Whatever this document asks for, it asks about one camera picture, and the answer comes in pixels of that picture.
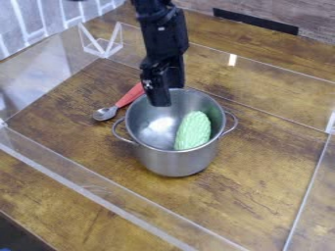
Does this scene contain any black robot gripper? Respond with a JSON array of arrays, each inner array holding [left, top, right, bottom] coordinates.
[[136, 6, 188, 107]]

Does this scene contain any green bumpy gourd toy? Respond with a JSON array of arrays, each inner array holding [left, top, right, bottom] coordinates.
[[173, 111, 211, 150]]

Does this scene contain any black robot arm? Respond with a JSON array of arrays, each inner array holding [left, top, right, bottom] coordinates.
[[131, 0, 188, 107]]

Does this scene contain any silver metal pot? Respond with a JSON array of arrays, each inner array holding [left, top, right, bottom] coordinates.
[[111, 89, 237, 177]]

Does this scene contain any black strip on table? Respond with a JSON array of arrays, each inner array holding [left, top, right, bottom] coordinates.
[[212, 8, 299, 35]]

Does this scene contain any clear acrylic corner bracket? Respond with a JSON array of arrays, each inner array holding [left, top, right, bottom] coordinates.
[[77, 23, 123, 59]]

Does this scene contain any red-handled metal spoon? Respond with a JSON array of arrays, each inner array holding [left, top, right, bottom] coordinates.
[[93, 82, 144, 122]]

